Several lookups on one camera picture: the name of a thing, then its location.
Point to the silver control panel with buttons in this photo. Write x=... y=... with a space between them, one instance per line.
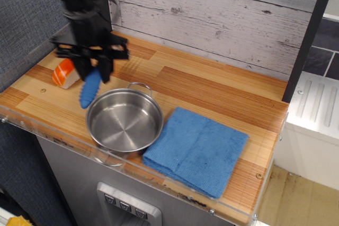
x=121 y=208

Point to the clear acrylic table guard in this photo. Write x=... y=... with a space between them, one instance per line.
x=79 y=166

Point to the folded blue cloth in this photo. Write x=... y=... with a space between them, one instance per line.
x=196 y=151

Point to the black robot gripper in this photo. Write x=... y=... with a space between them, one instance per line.
x=91 y=30

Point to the orange white salmon sushi toy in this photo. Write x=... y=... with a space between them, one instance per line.
x=65 y=74

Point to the small stainless steel pot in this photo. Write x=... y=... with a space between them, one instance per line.
x=125 y=120

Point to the blue handled metal fork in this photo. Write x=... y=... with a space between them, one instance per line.
x=90 y=88

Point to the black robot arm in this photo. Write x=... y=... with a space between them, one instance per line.
x=64 y=51

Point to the white ribbed appliance top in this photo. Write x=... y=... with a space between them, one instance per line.
x=314 y=105

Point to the dark right frame post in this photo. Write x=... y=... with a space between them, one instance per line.
x=311 y=31

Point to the yellow object at corner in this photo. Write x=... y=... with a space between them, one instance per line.
x=18 y=221

